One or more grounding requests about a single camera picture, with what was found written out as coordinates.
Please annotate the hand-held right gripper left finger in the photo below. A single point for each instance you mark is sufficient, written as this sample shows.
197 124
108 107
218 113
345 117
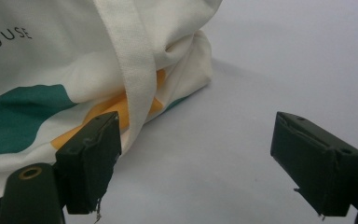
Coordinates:
87 161

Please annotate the white canvas tote bag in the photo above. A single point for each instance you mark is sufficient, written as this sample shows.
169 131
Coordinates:
43 56

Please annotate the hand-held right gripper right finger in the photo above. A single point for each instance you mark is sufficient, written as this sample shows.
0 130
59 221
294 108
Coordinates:
320 168

